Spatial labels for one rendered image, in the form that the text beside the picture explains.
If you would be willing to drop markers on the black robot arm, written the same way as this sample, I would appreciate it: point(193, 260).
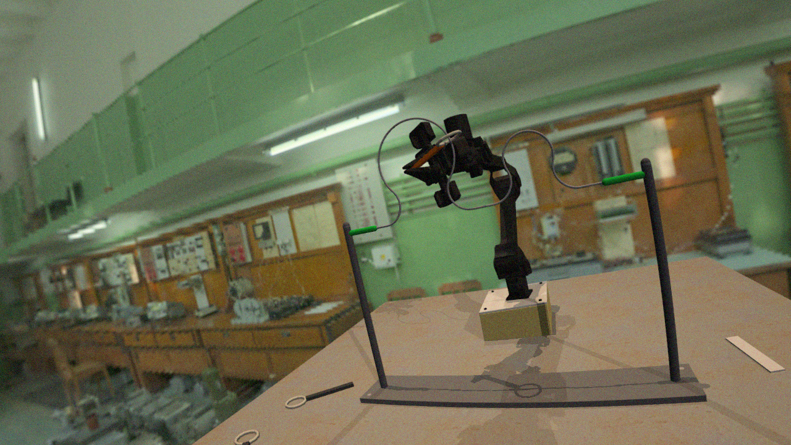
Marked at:
point(473, 155)

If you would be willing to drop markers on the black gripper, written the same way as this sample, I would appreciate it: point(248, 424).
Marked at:
point(439, 165)

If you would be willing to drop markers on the orange handle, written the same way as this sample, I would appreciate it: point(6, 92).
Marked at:
point(438, 146)

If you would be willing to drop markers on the beige flat bar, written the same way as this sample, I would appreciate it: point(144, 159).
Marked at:
point(760, 358)

